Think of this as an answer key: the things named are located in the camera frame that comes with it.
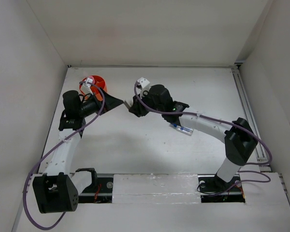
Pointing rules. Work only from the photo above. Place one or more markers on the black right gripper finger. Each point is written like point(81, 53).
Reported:
point(136, 102)
point(137, 111)

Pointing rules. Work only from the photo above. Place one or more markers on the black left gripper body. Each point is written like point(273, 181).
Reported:
point(91, 106)

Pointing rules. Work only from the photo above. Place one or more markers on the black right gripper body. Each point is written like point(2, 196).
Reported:
point(147, 101)

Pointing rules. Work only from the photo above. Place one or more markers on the pink beige stapler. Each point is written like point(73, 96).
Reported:
point(127, 104)

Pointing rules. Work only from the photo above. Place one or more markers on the clear blue-capped glue bottle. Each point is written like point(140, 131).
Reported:
point(184, 130)

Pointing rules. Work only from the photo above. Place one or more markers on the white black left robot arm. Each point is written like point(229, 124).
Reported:
point(58, 188)

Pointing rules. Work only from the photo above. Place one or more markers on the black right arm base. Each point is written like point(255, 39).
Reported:
point(214, 190)

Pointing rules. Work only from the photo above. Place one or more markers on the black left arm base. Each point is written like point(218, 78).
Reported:
point(93, 187)

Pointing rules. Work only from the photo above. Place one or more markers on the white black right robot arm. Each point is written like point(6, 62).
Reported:
point(237, 137)

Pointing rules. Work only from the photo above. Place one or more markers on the orange ribbed round container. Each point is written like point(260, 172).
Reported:
point(99, 82)

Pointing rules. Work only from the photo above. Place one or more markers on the white foam block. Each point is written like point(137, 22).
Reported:
point(155, 189)

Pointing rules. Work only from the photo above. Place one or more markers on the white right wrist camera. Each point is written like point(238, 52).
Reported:
point(143, 85)

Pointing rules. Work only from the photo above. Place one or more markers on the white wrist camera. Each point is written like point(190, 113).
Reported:
point(143, 85)
point(86, 86)

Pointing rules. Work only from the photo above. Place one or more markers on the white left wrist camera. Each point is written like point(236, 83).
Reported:
point(86, 86)

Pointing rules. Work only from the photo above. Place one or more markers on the aluminium side rail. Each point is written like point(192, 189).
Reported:
point(260, 153)

